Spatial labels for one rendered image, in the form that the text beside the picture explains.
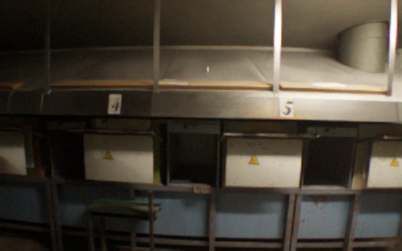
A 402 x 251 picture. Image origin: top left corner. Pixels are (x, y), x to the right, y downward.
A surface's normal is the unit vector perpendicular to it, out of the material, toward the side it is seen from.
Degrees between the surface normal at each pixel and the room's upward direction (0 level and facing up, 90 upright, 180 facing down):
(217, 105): 80
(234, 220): 90
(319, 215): 90
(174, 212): 90
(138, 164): 90
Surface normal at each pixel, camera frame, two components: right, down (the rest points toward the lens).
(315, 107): -0.04, -0.11
